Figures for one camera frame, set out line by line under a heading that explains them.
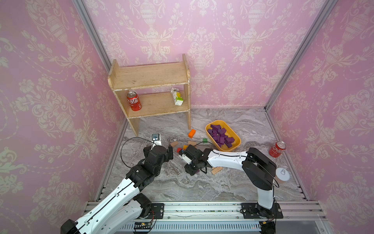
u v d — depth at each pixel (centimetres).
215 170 87
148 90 113
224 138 100
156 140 65
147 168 56
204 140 100
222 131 104
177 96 92
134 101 83
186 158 74
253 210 74
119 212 56
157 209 75
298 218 77
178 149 96
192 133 103
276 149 87
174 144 100
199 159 67
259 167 53
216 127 102
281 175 80
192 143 98
